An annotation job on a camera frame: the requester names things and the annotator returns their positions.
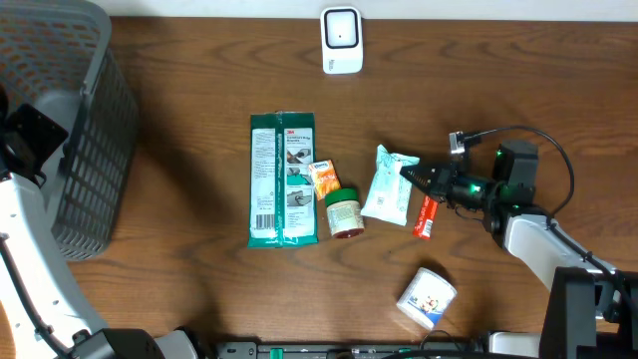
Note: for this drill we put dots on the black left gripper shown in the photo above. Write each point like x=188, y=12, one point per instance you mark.
x=39, y=130

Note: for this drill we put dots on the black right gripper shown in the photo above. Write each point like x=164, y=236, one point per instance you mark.
x=442, y=180

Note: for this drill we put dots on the teal white snack packet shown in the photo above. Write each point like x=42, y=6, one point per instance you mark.
x=389, y=194

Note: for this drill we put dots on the red coffee stick sachet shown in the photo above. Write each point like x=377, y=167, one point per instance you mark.
x=425, y=221

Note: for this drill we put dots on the green lid white jar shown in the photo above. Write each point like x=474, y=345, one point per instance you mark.
x=344, y=213

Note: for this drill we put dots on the small orange carton box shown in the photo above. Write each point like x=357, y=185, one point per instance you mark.
x=324, y=178

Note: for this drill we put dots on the white blue labelled jar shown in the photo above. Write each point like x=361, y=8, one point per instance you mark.
x=427, y=298

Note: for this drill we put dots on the white red package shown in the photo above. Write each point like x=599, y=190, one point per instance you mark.
x=282, y=209

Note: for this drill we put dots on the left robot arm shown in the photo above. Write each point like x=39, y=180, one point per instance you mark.
x=49, y=315

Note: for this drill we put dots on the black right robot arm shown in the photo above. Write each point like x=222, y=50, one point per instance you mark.
x=592, y=307

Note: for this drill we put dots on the white barcode scanner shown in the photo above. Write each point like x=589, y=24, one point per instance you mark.
x=342, y=40

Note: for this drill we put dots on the grey plastic mesh basket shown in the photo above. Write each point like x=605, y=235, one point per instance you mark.
x=56, y=57

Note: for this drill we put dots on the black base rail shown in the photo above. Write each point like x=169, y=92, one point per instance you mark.
x=254, y=350

